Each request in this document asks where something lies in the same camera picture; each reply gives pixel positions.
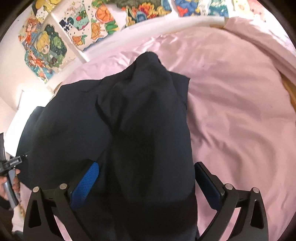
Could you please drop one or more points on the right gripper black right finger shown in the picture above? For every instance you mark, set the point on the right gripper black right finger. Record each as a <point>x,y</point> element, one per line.
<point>251,223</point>

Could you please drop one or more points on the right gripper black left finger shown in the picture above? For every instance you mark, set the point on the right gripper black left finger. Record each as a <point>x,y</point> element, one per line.
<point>40,223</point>

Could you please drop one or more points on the black puffer jacket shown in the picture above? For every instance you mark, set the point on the black puffer jacket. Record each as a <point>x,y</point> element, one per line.
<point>133,124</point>

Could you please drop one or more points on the person's left hand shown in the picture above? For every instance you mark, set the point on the person's left hand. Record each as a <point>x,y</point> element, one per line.
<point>16,185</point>

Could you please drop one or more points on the pink bed duvet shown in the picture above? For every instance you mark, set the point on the pink bed duvet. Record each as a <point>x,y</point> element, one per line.
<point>241,123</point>

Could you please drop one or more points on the orange hair girl drawing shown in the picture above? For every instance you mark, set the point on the orange hair girl drawing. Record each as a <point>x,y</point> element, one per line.
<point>38,66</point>

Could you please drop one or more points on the red hair girl drawing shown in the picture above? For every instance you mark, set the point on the red hair girl drawing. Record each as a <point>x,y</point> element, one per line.
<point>29,31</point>

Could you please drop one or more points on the fruit juice drawing poster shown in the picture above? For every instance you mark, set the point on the fruit juice drawing poster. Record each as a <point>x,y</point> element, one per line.
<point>85,22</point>

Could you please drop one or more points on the dark fish flowers drawing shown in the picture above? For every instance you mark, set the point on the dark fish flowers drawing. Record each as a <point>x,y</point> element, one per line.
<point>139,10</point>

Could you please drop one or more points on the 2024 dragon drawing poster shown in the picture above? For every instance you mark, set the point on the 2024 dragon drawing poster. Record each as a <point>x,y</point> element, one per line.
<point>203,8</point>

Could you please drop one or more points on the wooden bed frame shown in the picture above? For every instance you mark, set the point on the wooden bed frame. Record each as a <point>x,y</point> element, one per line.
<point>290,87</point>

